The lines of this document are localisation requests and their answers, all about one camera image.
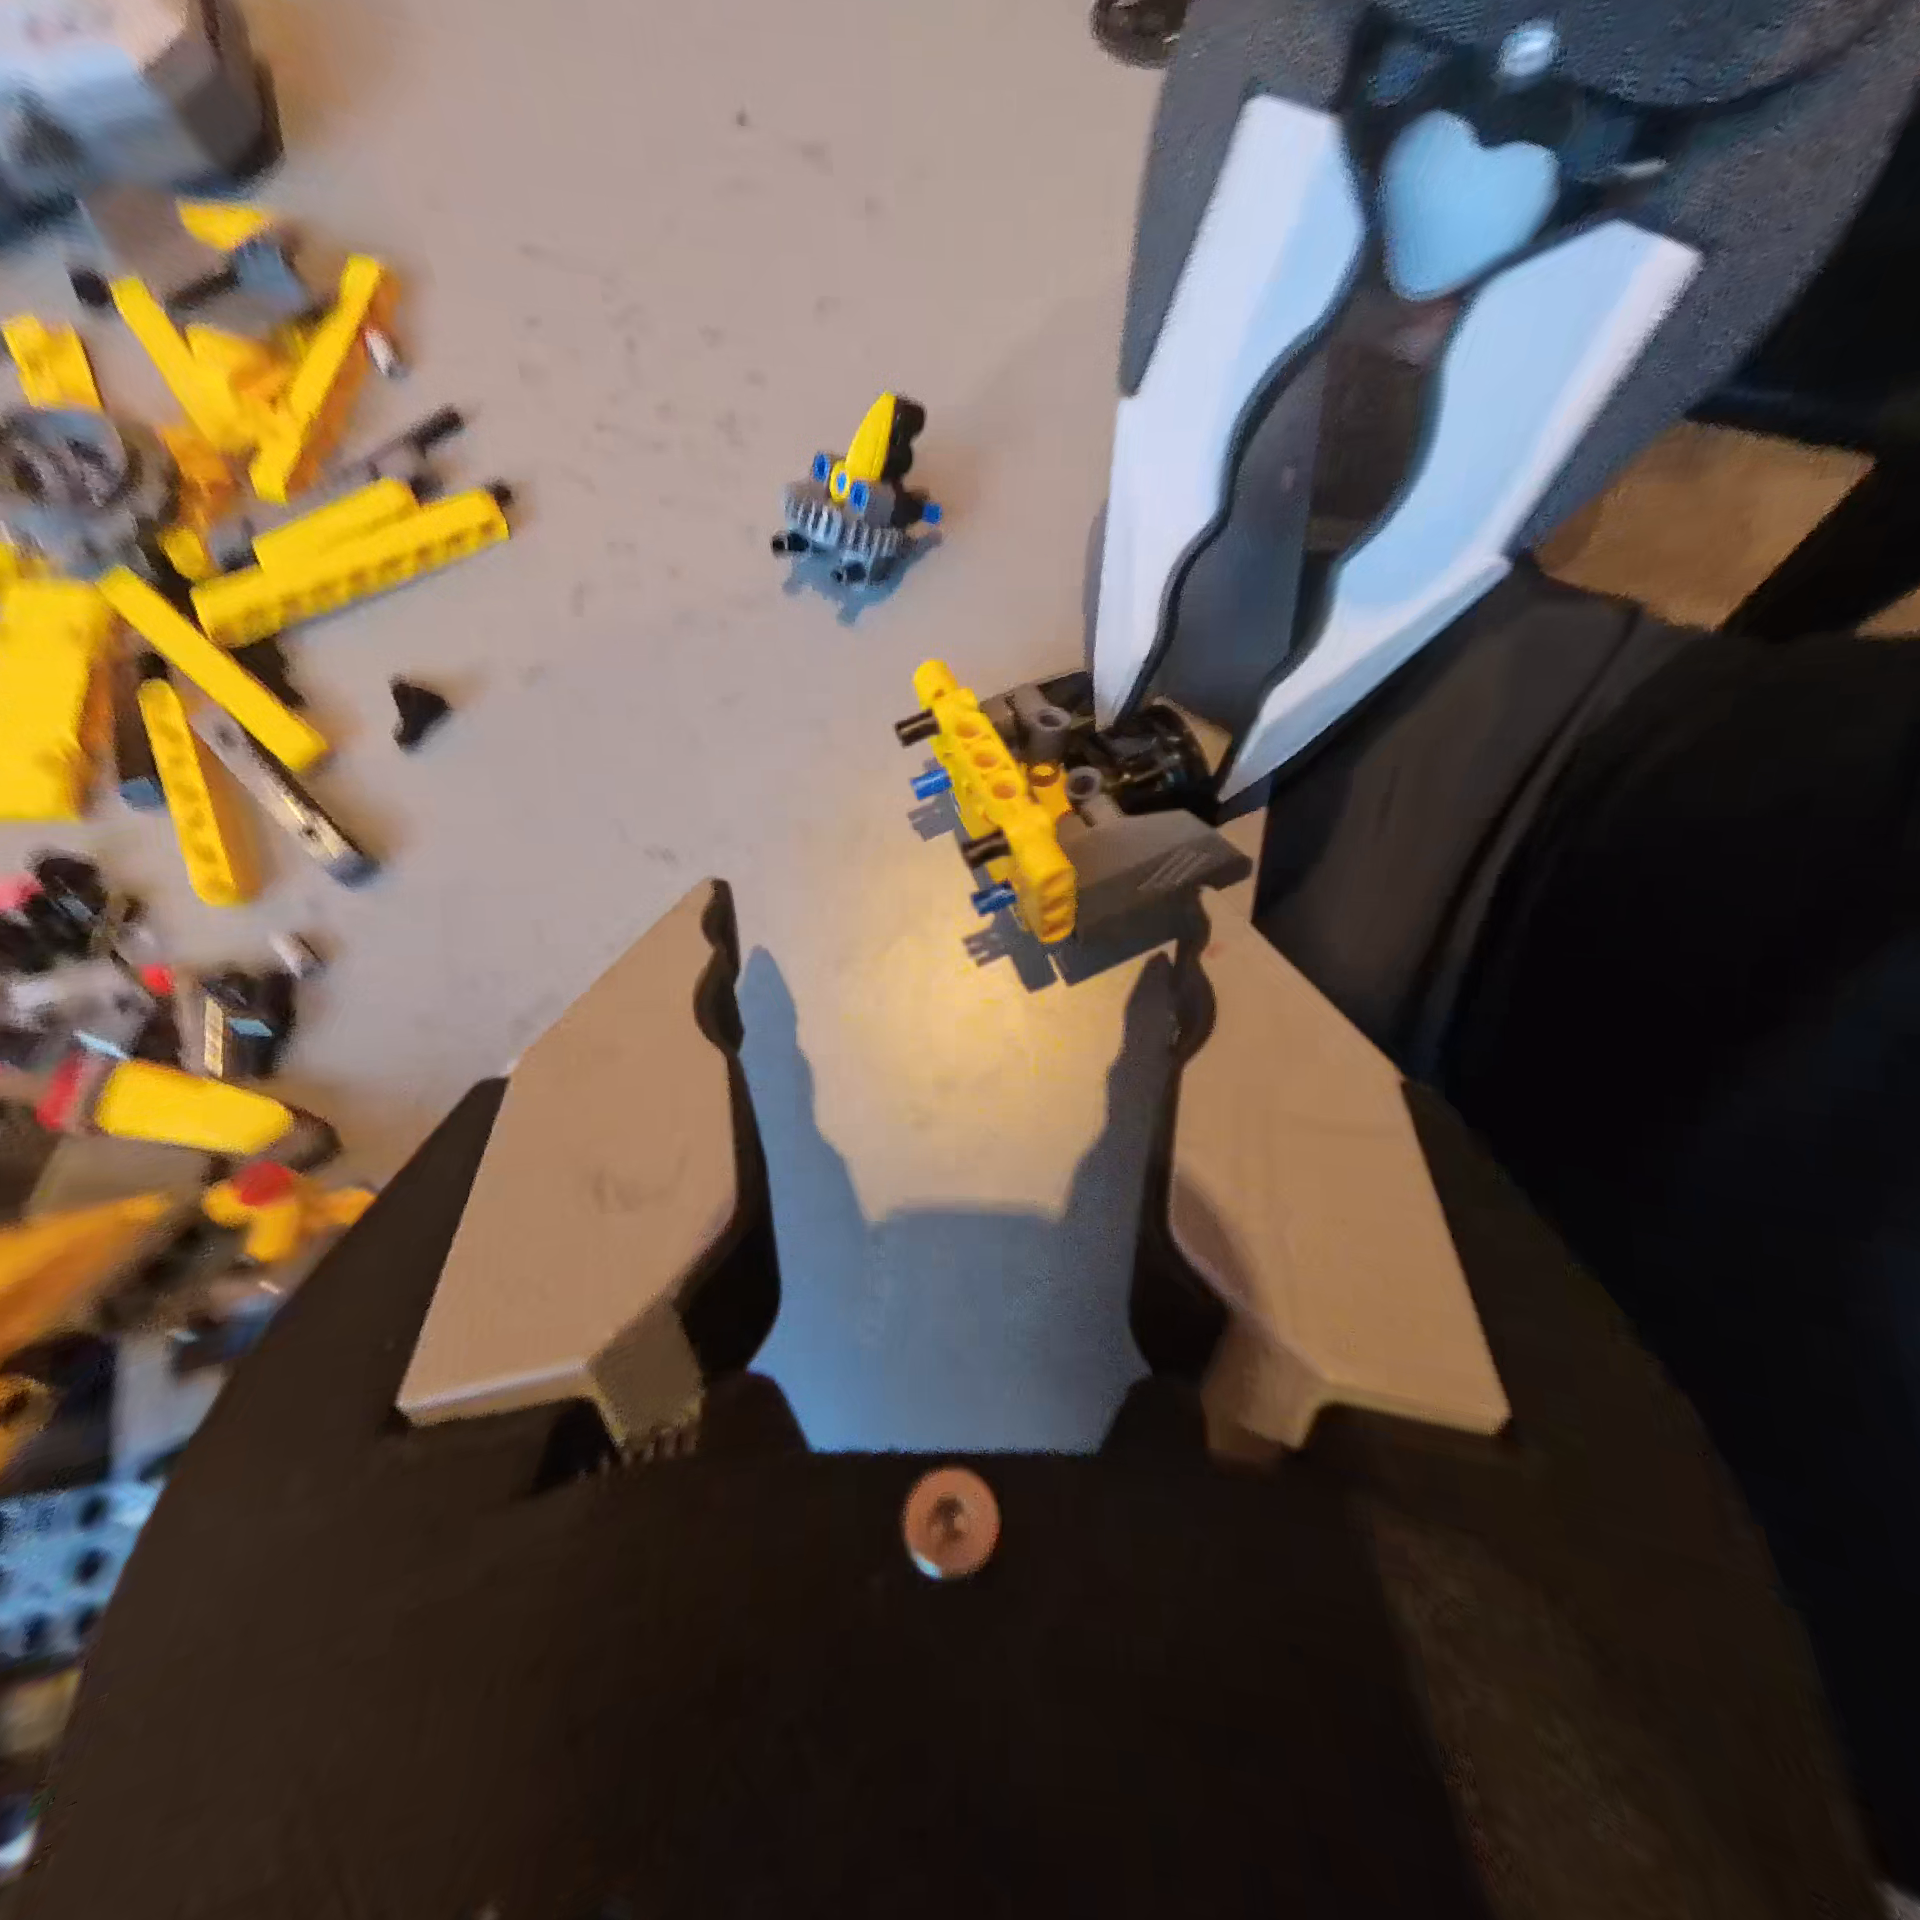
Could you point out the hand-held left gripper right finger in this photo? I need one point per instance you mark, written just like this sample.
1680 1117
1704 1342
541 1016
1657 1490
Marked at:
1320 1215

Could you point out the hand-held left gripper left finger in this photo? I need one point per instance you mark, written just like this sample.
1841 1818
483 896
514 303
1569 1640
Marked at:
585 1201

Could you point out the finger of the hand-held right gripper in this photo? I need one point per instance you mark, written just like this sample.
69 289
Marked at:
1483 450
1201 421

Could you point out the grey gear brick assembly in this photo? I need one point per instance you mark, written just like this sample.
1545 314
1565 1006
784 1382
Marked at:
855 510

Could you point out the yellow black wheel brick assembly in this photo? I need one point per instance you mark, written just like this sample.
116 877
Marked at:
1019 810

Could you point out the person's dark clothed body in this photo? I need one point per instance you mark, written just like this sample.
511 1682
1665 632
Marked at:
1650 1050

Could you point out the grey toothed rack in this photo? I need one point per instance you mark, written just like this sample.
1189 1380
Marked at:
397 447
283 804

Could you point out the small black connector brick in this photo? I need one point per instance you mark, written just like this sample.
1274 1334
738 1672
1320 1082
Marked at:
421 717

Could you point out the long yellow holed beam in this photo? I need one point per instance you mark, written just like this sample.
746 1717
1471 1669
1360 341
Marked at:
352 569

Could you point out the pile of toy building bricks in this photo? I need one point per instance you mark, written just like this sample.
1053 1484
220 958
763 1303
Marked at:
43 721

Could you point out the small grey red axle pin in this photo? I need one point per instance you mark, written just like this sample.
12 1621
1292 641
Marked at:
386 353

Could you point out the grey sprocket wheel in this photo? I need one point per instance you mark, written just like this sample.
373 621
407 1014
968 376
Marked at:
66 473

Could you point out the grey battery box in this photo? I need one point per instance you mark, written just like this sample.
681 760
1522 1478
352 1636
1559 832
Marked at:
149 89

